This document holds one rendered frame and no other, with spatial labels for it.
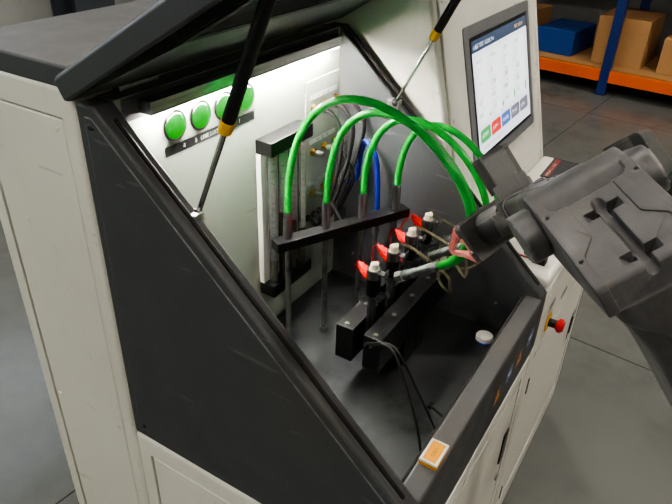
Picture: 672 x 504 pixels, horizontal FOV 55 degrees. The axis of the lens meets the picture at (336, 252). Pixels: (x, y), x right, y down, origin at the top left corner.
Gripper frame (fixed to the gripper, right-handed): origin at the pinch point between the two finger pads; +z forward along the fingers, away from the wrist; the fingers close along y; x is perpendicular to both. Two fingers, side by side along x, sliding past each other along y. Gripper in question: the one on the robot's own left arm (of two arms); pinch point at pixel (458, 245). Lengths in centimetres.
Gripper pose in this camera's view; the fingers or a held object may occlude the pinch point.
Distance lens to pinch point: 110.1
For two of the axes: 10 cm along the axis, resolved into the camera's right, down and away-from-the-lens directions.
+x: 5.7, 8.2, -0.2
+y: -7.3, 4.9, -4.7
